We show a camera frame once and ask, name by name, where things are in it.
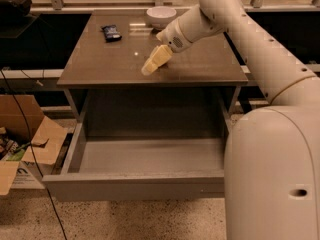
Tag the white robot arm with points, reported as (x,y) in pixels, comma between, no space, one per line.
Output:
(272,154)

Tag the grey cabinet with glossy top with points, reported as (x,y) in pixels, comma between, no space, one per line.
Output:
(133,60)

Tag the dark blue snack packet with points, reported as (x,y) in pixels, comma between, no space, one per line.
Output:
(111,33)

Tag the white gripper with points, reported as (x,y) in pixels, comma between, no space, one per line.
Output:
(172,38)

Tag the packets inside cardboard box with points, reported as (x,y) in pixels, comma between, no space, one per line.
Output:
(10,150)

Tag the white ceramic bowl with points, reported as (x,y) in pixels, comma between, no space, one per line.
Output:
(160,16)

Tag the brown cardboard box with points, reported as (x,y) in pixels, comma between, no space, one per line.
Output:
(26,123)

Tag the open grey top drawer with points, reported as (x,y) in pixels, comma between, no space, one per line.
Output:
(129,145)

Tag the black object on ledge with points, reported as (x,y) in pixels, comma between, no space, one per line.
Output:
(15,17)

